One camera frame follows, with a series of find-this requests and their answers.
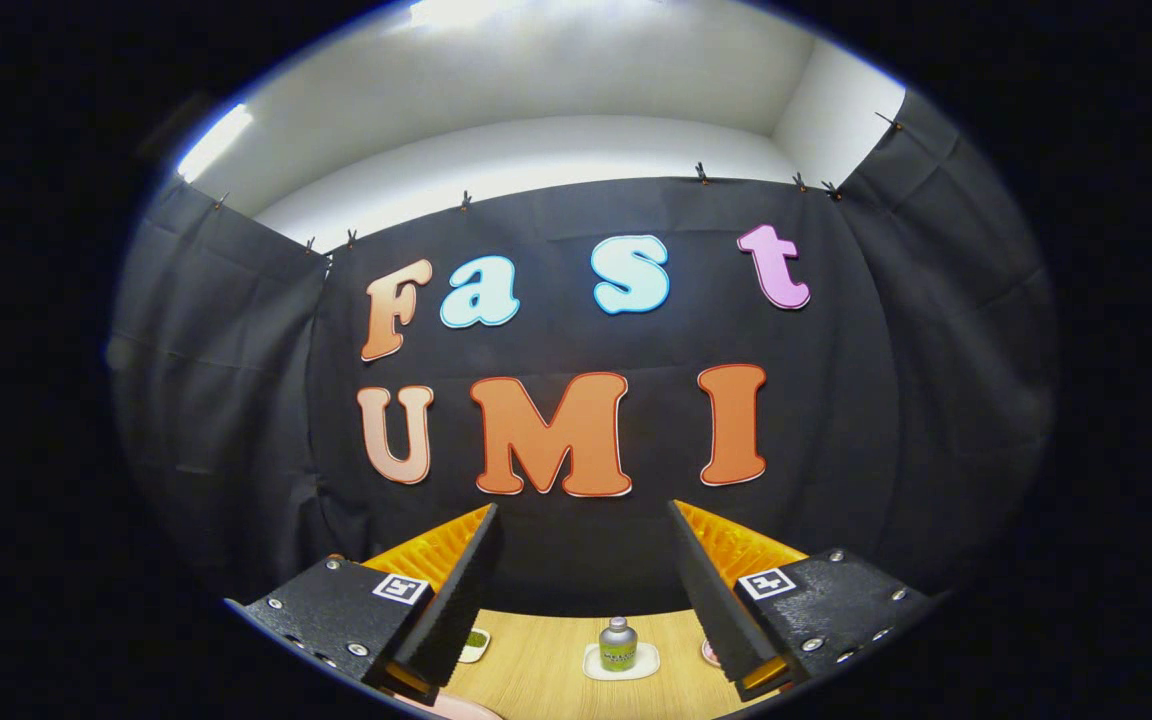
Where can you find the white divided bean dish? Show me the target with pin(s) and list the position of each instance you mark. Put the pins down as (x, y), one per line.
(476, 645)

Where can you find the pink round plate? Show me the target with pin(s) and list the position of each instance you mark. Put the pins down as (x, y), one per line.
(456, 710)

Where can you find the row of black cloth clips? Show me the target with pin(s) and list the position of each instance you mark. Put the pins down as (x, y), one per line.
(701, 172)

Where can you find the white oval food dish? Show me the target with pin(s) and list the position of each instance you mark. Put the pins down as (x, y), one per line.
(709, 652)

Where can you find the green soda bottle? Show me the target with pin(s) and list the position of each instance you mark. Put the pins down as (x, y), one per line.
(618, 648)

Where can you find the ceiling strip light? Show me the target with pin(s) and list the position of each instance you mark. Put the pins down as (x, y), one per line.
(466, 10)
(214, 143)

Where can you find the white rectangular coaster tray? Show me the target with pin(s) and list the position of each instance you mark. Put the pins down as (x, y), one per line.
(648, 665)

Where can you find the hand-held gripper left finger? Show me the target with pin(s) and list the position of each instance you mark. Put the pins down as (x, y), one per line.
(456, 590)

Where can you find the black backdrop cloth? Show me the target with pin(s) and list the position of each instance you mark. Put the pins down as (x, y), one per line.
(856, 420)

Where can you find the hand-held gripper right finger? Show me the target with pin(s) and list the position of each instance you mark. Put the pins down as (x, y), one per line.
(716, 590)

